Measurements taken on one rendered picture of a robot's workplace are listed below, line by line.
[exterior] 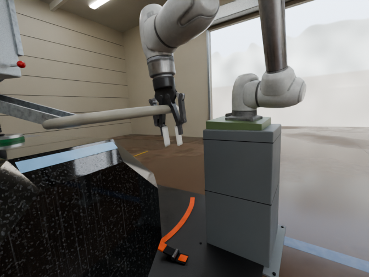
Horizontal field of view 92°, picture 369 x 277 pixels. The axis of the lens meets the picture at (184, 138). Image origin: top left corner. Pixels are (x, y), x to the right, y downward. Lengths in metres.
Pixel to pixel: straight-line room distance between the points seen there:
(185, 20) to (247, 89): 0.71
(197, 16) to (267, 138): 0.70
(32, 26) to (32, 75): 1.29
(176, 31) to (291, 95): 0.70
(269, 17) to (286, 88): 0.32
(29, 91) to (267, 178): 6.08
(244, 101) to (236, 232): 0.80
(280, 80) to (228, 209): 0.78
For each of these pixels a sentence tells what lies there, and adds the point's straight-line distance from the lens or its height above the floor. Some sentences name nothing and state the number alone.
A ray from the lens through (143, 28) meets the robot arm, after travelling 0.65.
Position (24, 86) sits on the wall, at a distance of 6.37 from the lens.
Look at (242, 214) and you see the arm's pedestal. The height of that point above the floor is 0.30.
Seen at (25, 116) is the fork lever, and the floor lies 0.94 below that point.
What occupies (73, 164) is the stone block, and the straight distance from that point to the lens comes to 0.68.
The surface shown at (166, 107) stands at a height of 0.94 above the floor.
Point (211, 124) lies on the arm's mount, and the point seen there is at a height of 0.83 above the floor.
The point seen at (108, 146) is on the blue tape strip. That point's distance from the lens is 0.77.
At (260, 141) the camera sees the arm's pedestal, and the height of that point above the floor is 0.74.
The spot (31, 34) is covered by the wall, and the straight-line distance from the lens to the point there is 6.77.
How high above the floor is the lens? 0.93
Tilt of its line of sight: 9 degrees down
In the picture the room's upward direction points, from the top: 3 degrees counter-clockwise
